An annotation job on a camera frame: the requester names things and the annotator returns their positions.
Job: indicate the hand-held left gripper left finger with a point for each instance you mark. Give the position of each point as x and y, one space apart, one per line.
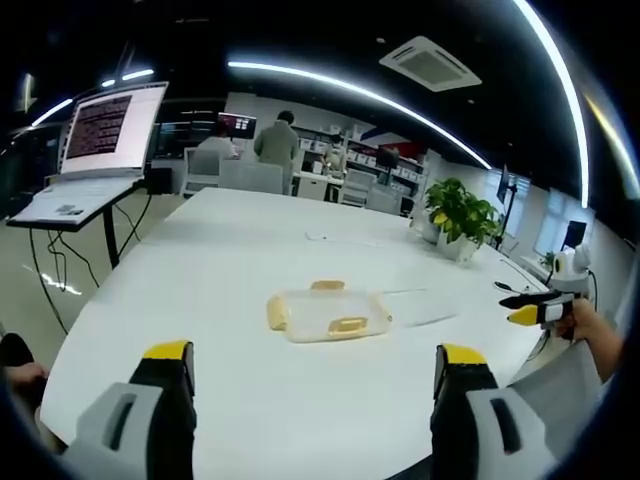
150 430

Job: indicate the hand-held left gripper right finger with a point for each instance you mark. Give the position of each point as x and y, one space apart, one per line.
465 430

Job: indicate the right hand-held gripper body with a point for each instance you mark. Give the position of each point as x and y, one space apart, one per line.
570 272

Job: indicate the clear box with plastic buckles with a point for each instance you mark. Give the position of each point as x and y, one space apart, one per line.
327 312

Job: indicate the person's right hand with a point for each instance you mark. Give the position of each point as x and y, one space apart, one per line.
585 325

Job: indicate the black monitor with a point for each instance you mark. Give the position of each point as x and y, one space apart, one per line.
576 235

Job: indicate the clear plastic sheet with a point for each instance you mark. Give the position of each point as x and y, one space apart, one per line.
425 310

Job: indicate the green potted plant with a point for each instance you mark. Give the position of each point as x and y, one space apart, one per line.
460 210

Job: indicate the small white plant pot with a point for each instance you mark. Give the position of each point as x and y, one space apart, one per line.
429 232

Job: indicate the person's dark clothing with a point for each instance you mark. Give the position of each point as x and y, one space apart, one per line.
17 352

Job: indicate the curved ceiling strip light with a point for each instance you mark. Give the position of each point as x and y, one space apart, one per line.
570 90

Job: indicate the black laptop stand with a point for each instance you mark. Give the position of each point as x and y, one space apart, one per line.
110 235

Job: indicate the dark background monitor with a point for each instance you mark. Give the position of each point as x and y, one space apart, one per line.
388 156

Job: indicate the white storage shelves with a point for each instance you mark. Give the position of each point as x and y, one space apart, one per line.
380 155

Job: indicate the ceiling air conditioner vent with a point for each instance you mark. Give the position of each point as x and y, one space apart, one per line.
430 62

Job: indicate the white office chair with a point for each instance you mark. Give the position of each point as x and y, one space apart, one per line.
202 170

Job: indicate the long ceiling strip light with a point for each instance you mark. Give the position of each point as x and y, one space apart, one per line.
360 95

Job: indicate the white laptop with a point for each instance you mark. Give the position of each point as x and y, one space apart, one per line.
102 130

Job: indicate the desktop monitor with red screen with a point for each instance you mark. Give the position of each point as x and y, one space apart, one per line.
237 126

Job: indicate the short ceiling light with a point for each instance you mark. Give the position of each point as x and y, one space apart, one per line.
127 77
52 112

